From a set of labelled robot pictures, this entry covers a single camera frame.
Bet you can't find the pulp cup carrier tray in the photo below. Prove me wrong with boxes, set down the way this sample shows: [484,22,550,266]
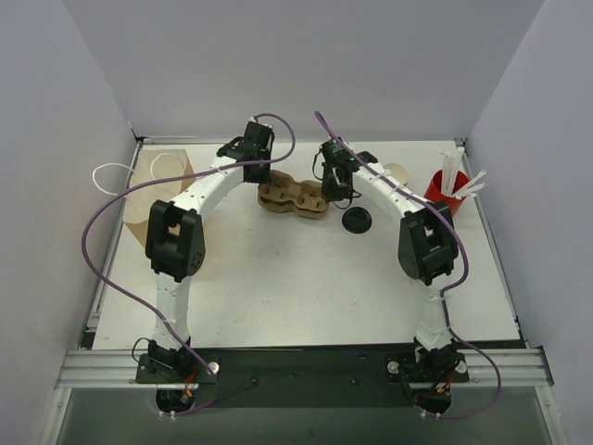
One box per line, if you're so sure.
[258,170,328,209]

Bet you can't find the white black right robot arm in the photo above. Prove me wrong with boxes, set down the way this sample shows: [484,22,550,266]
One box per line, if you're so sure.
[319,139,459,353]

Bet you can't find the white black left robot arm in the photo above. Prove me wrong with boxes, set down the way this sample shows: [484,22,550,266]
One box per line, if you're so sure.
[145,121,274,382]

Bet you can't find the black coffee lid stack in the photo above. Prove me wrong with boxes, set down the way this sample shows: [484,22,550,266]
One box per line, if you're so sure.
[342,207,372,235]

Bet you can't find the brown paper takeout bag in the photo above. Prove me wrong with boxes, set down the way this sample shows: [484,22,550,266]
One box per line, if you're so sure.
[92,148,196,254]

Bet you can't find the lower pulp cup carrier stack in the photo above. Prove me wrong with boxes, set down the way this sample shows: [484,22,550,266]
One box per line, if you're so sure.
[258,196,329,220]

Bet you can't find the stacked kraft paper cups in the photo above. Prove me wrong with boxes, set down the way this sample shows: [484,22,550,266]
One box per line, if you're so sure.
[384,163,410,185]

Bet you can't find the white wrapped straws bundle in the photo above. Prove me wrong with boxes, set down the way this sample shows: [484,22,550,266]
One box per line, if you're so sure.
[437,146,486,199]

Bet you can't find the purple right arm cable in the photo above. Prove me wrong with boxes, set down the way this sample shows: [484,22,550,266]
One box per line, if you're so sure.
[314,109,504,421]

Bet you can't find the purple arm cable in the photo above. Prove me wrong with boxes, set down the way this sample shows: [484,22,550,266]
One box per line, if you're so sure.
[314,109,504,421]
[81,112,297,416]

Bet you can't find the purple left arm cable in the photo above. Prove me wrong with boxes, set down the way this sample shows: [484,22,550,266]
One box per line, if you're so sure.
[81,112,297,416]

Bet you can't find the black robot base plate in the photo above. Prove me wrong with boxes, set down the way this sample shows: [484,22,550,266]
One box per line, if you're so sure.
[135,344,469,413]

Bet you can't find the aluminium front frame rail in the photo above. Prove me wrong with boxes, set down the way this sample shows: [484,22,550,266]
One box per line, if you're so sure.
[57,345,553,390]

